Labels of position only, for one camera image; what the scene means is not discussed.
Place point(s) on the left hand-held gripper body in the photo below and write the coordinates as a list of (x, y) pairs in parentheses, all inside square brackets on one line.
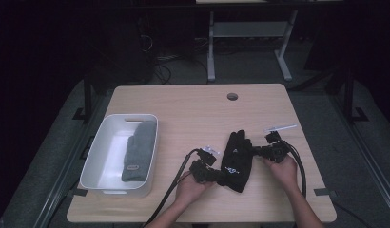
[(204, 164)]

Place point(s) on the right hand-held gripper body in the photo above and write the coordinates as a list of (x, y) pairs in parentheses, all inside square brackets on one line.
[(277, 148)]

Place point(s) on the white plastic bin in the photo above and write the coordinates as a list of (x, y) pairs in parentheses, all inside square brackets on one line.
[(110, 158)]

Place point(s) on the person's left hand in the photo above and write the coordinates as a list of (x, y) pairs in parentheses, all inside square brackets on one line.
[(188, 190)]

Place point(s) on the black metal stand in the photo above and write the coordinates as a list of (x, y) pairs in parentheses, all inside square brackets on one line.
[(349, 95), (87, 95)]

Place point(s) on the grey tape tab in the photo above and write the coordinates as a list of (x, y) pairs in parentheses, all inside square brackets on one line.
[(324, 191), (78, 192)]

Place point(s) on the grey knit mitten with label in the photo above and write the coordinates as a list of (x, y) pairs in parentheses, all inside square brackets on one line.
[(137, 161)]

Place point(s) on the white metal desk frame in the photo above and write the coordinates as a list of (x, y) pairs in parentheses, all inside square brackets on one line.
[(247, 29)]

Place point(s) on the metal floor rail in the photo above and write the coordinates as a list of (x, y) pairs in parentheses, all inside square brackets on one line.
[(69, 152), (364, 152)]

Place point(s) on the person's right hand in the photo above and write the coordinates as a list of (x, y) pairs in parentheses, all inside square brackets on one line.
[(285, 174)]

